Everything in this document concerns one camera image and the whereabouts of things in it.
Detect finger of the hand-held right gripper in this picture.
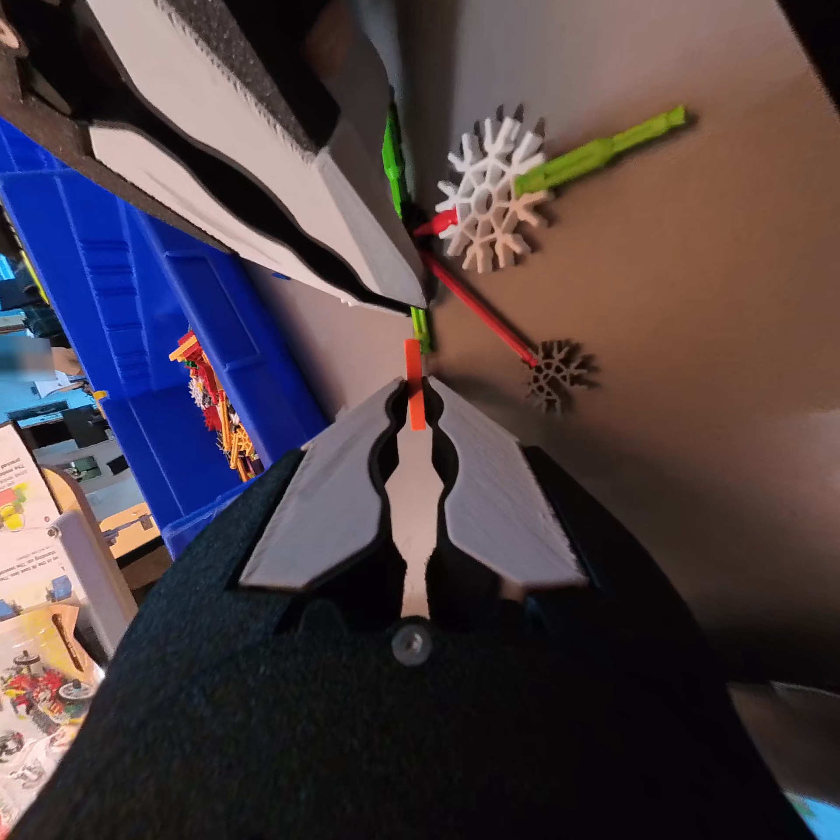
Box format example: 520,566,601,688
88,98,408,315
85,0,429,309

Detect white snowflake connector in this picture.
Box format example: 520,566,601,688
436,115,551,273

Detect brown wooden desk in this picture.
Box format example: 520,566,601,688
39,466,165,565

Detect orange plastic strip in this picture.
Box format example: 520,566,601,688
403,339,427,432

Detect long red rod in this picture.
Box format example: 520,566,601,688
420,252,539,367

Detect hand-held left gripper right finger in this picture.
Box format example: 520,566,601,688
427,376,588,590

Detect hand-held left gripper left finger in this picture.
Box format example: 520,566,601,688
239,379,408,593

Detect dark grey snowflake connector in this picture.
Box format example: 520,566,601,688
525,339,598,414

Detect blue plastic bin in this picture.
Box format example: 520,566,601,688
0,118,329,559

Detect instruction booklet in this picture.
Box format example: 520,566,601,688
0,600,109,837

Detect pile of colourful construction pieces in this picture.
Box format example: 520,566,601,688
169,330,263,483

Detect person's dark printed t-shirt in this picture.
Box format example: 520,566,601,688
777,0,840,99

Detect large white instruction page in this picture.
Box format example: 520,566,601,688
0,420,86,631

